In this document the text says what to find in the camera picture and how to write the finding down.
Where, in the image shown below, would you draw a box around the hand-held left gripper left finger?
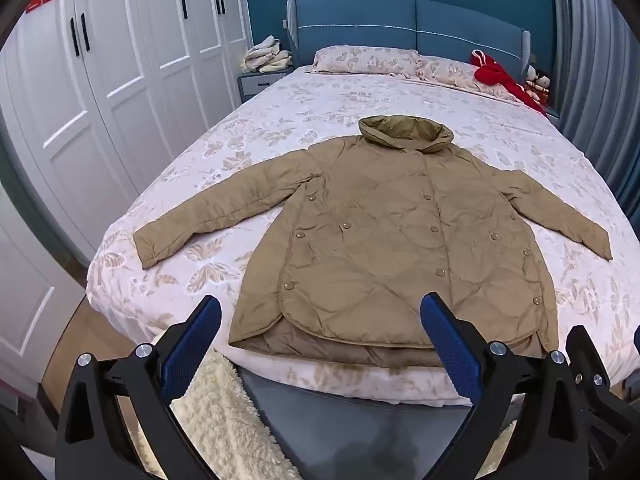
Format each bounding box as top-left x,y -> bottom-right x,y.
55,295 -> 301,480

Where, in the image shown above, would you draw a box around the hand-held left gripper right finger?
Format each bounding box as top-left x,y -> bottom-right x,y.
420,291 -> 588,480

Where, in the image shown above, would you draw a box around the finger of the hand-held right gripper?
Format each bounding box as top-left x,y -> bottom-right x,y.
566,325 -> 612,396

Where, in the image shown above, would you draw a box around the tan quilted jacket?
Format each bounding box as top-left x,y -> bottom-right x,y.
132,115 -> 613,368

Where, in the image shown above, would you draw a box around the pile of cream clothes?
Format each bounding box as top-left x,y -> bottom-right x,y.
240,35 -> 294,75

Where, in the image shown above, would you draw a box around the cream fleece blanket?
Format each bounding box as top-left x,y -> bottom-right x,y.
170,347 -> 306,480

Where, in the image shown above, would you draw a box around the grey bed end bench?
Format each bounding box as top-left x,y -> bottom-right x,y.
235,362 -> 521,480

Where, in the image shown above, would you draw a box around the butterfly print bed blanket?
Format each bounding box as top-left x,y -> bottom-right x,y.
85,65 -> 640,408

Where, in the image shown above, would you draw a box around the grey nightstand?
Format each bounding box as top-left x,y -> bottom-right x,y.
236,67 -> 296,106

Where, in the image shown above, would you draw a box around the butterfly print pillow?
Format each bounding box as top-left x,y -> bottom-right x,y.
416,55 -> 518,101
311,45 -> 421,77

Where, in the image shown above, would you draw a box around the plush toys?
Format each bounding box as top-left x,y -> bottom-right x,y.
522,66 -> 552,106

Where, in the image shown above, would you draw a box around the red garment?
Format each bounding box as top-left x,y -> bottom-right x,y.
470,50 -> 548,116

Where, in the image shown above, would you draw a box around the white wardrobe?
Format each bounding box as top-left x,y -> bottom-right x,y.
0,0 -> 251,381

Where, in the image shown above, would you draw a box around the grey blue curtain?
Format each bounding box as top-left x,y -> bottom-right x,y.
547,0 -> 640,221

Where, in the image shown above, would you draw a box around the blue upholstered headboard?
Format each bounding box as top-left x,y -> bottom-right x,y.
285,0 -> 532,73

